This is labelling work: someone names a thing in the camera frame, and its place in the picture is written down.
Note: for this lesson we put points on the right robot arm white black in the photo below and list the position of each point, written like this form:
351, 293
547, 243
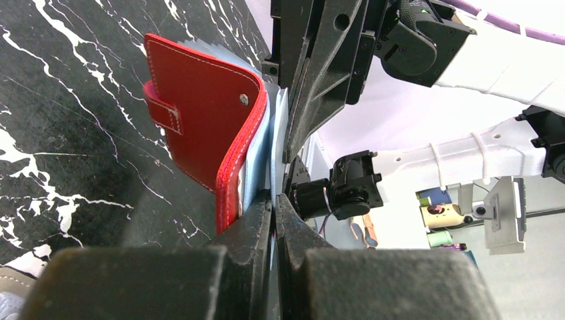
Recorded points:
492, 102

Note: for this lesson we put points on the grey card holder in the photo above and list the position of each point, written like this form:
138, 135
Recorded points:
15, 288

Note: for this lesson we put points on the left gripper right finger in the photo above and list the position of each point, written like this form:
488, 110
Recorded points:
319, 281

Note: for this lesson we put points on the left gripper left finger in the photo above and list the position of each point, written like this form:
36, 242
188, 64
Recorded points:
228, 278

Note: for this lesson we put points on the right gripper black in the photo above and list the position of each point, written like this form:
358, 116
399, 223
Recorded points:
322, 51

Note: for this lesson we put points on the red leather card holder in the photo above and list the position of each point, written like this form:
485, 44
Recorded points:
216, 111

